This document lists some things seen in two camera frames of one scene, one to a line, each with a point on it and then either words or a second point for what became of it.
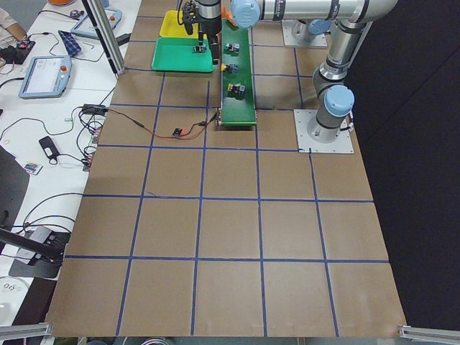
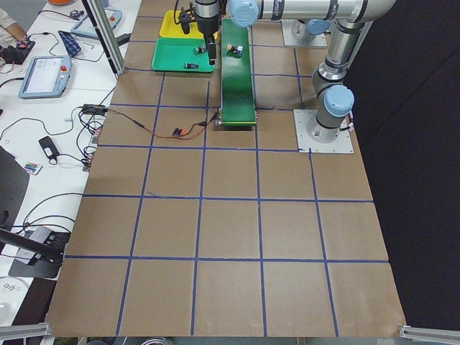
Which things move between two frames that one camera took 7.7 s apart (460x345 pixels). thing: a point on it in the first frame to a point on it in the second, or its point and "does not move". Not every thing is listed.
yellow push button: [237, 89] to [235, 50]
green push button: [199, 49] to [190, 65]
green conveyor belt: [238, 106] does not move
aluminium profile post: [107, 31] does not move
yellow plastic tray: [173, 25] does not move
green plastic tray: [176, 54] does not move
